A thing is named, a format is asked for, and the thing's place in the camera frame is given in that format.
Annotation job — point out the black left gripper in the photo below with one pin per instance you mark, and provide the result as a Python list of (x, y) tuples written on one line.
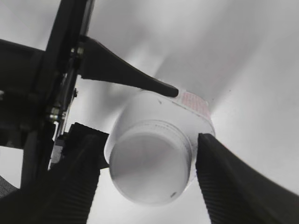
[(37, 87)]

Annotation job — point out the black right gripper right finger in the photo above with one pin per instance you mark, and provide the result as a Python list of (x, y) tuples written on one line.
[(235, 193)]

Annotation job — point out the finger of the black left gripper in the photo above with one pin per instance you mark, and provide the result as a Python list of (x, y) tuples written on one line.
[(100, 64)]

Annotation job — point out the white bottle cap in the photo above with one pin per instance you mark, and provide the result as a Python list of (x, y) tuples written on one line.
[(150, 163)]

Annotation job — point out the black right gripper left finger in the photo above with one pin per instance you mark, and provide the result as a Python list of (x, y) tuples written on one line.
[(64, 194)]

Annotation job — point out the white strawberry yogurt bottle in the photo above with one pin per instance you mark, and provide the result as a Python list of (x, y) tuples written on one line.
[(188, 112)]

